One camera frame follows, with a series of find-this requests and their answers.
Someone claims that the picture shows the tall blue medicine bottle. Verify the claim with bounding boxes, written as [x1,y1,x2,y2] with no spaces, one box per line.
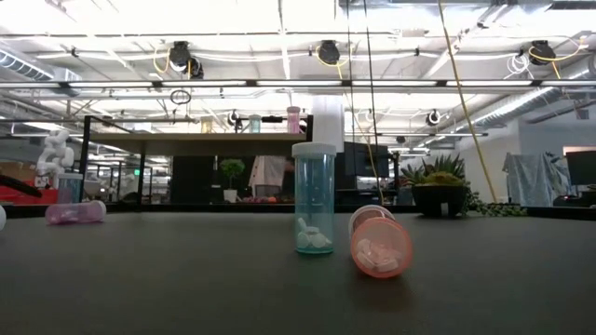
[291,141,337,255]

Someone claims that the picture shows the pink medicine bottle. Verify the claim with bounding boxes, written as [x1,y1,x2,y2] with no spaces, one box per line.
[45,199,107,226]
[286,105,302,135]

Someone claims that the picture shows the wide orange medicine bottle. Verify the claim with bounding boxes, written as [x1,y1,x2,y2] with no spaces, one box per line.
[347,203,413,279]

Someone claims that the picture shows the white draped cloth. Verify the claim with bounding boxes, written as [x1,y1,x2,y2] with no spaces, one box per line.
[248,155,289,199]

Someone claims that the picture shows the small potted topiary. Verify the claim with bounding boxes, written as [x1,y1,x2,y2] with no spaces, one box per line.
[219,157,246,204]

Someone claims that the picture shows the black monitor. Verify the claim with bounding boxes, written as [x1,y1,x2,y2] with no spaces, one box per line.
[565,149,596,186]
[343,141,391,179]

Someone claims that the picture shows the black cabinet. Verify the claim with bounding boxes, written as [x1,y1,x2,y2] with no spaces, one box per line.
[170,154,216,205]

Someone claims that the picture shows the potted succulent plant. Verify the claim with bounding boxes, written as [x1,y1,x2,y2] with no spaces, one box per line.
[399,153,530,219]

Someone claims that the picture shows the blue grey draped cloth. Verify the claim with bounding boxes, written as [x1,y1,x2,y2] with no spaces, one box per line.
[501,151,578,208]

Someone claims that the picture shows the red storage bins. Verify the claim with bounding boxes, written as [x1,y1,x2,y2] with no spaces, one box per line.
[0,183,60,206]

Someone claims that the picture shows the black hanging cable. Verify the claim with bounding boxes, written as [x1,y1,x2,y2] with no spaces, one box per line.
[345,0,355,154]
[362,0,385,206]

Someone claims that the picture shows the wooden shelf black frame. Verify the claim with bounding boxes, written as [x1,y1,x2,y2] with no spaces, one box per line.
[76,114,314,208]

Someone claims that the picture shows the black rig frame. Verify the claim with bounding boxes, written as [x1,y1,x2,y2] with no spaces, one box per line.
[0,202,596,219]

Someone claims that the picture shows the black hanging ring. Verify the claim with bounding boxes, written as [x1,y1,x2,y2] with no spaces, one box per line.
[169,88,193,106]

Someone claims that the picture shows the yellow hanging cable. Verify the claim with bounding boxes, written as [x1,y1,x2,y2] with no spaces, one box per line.
[436,0,498,204]

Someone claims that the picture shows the silver ventilation duct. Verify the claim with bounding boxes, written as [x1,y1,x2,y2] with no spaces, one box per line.
[454,60,596,134]
[0,46,83,97]

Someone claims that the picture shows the white coiled cable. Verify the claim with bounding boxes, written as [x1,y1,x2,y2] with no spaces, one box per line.
[505,53,532,78]

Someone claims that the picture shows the black arm base cable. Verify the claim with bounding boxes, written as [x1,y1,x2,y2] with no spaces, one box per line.
[0,174,44,198]

